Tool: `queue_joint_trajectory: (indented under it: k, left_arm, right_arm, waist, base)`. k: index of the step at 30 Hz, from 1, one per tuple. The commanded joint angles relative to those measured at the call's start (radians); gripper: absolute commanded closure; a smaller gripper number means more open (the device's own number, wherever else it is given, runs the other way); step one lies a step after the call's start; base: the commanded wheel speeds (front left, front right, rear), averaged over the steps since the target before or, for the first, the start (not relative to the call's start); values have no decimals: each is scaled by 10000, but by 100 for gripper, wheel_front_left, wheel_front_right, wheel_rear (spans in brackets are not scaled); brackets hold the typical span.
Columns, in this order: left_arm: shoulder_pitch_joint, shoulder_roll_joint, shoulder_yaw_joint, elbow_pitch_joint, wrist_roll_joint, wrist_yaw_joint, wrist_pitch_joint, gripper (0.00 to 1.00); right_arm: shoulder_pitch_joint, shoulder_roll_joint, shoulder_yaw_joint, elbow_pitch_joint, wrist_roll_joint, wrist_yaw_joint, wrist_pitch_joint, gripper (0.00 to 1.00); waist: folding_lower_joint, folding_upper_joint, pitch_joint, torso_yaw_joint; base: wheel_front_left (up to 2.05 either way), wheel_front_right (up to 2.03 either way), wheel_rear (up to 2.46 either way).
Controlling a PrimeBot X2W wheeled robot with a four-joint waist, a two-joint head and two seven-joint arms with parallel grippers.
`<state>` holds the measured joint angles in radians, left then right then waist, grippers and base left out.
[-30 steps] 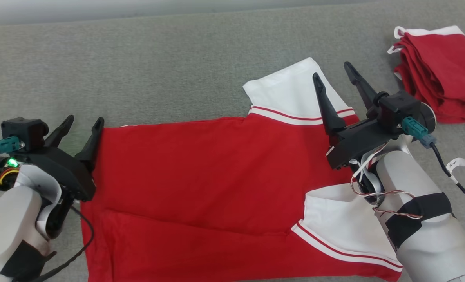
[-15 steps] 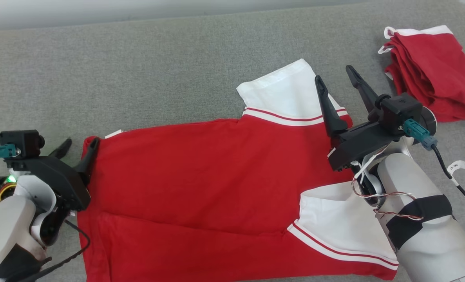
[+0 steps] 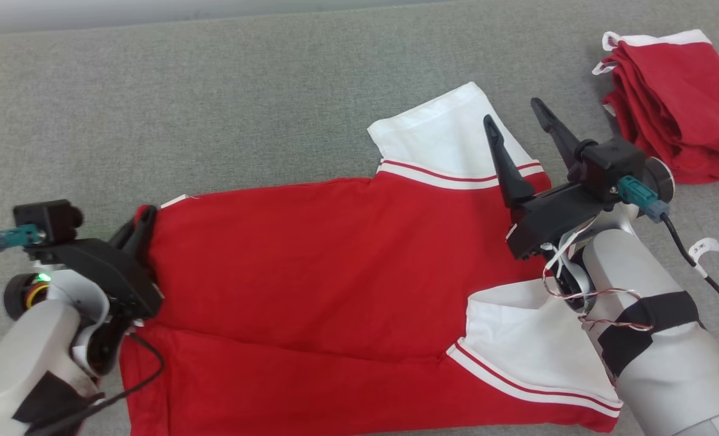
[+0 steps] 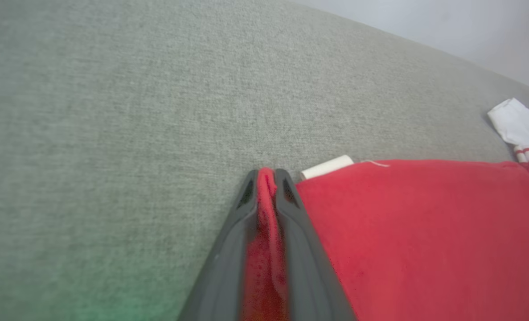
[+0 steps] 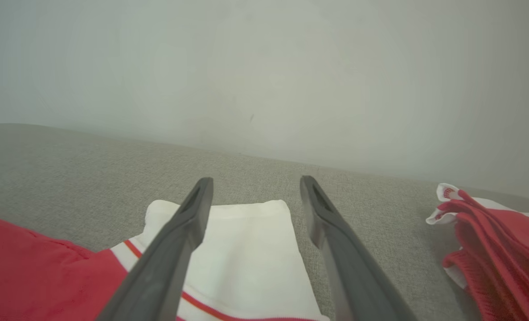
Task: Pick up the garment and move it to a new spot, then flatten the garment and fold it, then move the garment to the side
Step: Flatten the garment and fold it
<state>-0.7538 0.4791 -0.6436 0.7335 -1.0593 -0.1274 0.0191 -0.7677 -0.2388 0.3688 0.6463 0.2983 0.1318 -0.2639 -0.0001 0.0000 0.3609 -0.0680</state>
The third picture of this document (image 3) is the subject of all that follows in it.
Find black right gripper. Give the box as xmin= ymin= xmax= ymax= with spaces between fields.
xmin=483 ymin=97 xmax=615 ymax=261

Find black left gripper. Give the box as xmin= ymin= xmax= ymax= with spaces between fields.
xmin=29 ymin=205 xmax=165 ymax=322

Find red shorts white side stripe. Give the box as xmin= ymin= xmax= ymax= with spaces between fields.
xmin=592 ymin=29 xmax=719 ymax=185

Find red Bulls shirt white sleeves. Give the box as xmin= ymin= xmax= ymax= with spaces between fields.
xmin=119 ymin=82 xmax=623 ymax=436

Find grey fabric sofa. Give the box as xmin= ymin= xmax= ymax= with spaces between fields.
xmin=0 ymin=0 xmax=719 ymax=436

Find right camera teal connector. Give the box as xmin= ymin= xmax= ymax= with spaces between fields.
xmin=617 ymin=176 xmax=672 ymax=222

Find camera teal connector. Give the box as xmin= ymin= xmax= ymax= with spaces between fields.
xmin=0 ymin=224 xmax=42 ymax=254
xmin=617 ymin=176 xmax=672 ymax=222

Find left camera teal connector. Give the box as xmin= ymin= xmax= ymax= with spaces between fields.
xmin=0 ymin=224 xmax=42 ymax=254

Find left gripper thin black cable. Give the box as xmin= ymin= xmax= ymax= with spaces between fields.
xmin=29 ymin=332 xmax=166 ymax=436

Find right arm red white wires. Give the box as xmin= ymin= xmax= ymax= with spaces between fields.
xmin=541 ymin=224 xmax=655 ymax=334

